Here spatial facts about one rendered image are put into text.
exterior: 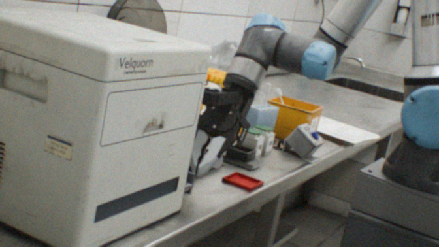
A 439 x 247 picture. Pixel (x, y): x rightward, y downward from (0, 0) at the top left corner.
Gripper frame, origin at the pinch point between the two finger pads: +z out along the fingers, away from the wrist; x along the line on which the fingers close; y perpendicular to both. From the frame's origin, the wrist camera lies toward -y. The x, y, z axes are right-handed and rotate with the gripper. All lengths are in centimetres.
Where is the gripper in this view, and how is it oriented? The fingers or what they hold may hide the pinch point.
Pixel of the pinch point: (196, 169)
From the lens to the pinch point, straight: 122.3
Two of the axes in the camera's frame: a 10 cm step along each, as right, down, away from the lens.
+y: 3.1, 3.7, 8.7
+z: -4.0, 8.8, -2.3
